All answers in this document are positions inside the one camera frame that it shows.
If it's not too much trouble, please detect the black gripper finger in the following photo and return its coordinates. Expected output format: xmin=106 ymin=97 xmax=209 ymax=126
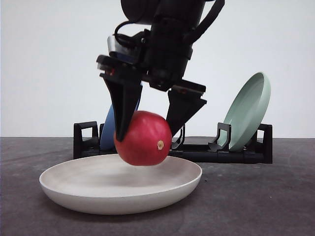
xmin=166 ymin=85 xmax=207 ymax=136
xmin=100 ymin=71 xmax=143 ymax=142

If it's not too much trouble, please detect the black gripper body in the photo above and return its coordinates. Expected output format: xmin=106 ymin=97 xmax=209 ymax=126
xmin=96 ymin=23 xmax=207 ymax=95

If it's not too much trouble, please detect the red pomegranate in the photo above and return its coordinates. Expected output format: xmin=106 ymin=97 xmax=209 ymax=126
xmin=114 ymin=110 xmax=172 ymax=166

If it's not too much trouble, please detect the white plate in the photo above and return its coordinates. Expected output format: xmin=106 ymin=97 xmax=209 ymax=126
xmin=39 ymin=154 xmax=203 ymax=214

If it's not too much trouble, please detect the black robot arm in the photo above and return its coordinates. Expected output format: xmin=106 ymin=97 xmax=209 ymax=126
xmin=96 ymin=0 xmax=206 ymax=142

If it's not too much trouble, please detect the blue plate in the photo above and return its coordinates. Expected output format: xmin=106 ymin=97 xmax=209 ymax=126
xmin=100 ymin=84 xmax=143 ymax=151

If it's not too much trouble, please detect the green plate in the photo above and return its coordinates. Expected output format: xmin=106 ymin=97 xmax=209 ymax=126
xmin=219 ymin=72 xmax=271 ymax=151

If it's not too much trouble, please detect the black dish rack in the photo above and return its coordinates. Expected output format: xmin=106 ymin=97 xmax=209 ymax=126
xmin=73 ymin=121 xmax=273 ymax=164

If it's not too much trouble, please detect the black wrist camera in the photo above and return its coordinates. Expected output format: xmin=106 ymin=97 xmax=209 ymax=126
xmin=107 ymin=35 xmax=143 ymax=63

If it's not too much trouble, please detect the black cable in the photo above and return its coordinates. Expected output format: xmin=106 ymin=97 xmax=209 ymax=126
xmin=113 ymin=21 xmax=139 ymax=36

